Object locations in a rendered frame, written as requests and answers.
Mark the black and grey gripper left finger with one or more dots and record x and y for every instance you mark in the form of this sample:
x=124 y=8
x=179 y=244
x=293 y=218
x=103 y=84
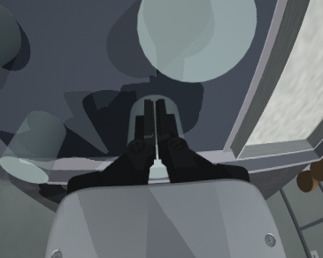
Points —
x=133 y=167

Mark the clear glass jar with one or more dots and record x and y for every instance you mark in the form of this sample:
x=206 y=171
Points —
x=34 y=148
x=10 y=38
x=196 y=40
x=157 y=170

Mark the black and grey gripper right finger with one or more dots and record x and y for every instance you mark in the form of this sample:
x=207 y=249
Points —
x=183 y=164

